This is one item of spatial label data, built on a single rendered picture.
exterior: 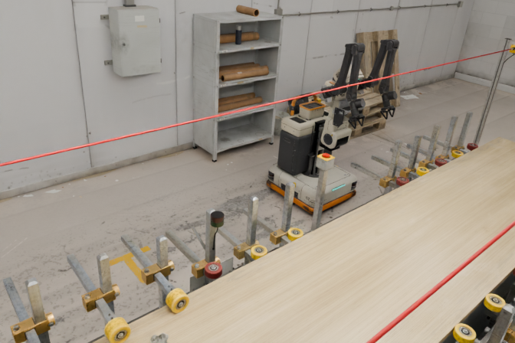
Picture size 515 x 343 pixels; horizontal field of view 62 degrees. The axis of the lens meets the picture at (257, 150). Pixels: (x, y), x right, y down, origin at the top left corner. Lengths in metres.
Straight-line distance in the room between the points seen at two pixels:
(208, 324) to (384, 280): 0.83
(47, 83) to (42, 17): 0.56
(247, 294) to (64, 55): 2.97
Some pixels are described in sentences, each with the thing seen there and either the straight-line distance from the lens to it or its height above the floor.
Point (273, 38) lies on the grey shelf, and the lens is 5.07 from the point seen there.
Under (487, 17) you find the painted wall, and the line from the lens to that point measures 9.63.
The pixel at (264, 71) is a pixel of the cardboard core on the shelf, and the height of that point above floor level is 0.95.
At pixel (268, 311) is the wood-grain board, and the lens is 1.87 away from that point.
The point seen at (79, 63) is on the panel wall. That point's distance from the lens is 4.32.
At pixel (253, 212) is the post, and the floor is 1.06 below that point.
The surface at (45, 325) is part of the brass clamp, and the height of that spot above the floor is 0.95.
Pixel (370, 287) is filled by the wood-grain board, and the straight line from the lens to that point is 2.07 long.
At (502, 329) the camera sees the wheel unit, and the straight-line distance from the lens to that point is 1.88.
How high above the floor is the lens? 2.25
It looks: 26 degrees down
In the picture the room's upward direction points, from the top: 4 degrees clockwise
